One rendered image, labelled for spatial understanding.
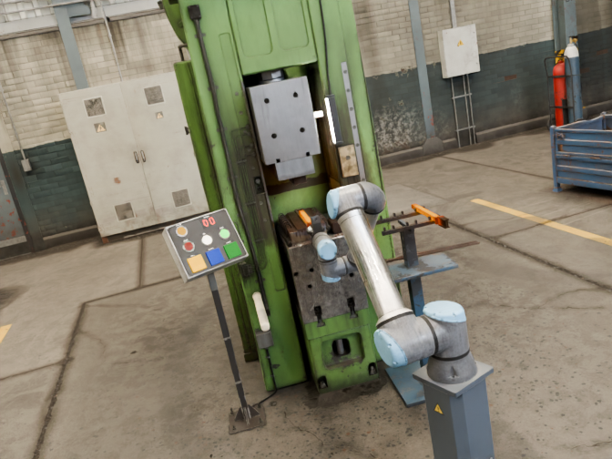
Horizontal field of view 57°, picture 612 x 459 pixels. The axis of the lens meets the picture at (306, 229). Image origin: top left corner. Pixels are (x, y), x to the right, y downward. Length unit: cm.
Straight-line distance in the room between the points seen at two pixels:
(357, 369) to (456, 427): 118
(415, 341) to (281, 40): 175
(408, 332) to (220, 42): 178
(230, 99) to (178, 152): 518
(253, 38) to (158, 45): 580
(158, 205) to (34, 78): 243
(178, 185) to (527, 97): 622
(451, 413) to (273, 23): 205
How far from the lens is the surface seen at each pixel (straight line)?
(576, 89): 991
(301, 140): 298
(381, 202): 235
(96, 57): 885
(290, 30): 313
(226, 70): 307
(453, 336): 216
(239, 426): 332
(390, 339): 207
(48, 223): 912
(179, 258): 280
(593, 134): 631
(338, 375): 336
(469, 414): 230
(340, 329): 323
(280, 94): 295
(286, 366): 349
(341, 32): 317
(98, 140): 822
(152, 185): 824
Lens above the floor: 181
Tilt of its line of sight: 16 degrees down
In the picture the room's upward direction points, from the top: 11 degrees counter-clockwise
